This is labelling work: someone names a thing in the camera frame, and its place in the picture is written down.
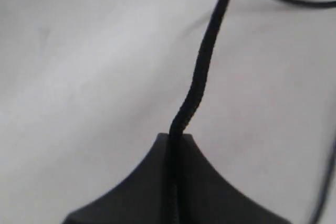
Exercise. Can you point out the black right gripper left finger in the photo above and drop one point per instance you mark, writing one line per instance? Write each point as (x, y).
(145, 196)

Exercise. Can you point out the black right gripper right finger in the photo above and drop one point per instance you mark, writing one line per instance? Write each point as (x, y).
(204, 196)

